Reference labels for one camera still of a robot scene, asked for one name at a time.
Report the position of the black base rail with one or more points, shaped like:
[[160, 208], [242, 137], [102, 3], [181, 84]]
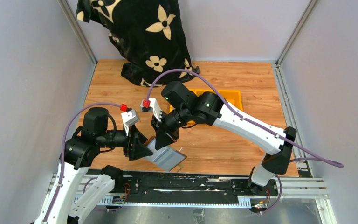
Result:
[[191, 190]]

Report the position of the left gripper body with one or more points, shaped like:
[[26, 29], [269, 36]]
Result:
[[128, 149]]

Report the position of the right yellow bin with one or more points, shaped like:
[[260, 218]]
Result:
[[233, 97]]

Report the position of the black floral blanket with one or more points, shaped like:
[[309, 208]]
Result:
[[147, 33]]

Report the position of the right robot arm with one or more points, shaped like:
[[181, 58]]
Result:
[[212, 109]]

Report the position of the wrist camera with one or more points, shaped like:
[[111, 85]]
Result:
[[129, 119], [151, 105]]

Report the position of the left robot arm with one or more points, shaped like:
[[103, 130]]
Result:
[[99, 130]]

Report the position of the brown leather card holder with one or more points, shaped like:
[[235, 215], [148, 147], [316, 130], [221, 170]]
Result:
[[165, 158]]

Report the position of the middle yellow bin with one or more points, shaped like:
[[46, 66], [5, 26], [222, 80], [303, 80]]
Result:
[[199, 92]]

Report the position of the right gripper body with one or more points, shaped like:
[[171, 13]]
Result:
[[170, 123]]

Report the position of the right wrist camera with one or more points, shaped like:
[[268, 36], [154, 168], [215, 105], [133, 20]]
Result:
[[151, 105]]

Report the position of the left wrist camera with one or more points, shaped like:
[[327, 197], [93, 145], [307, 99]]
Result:
[[129, 119]]

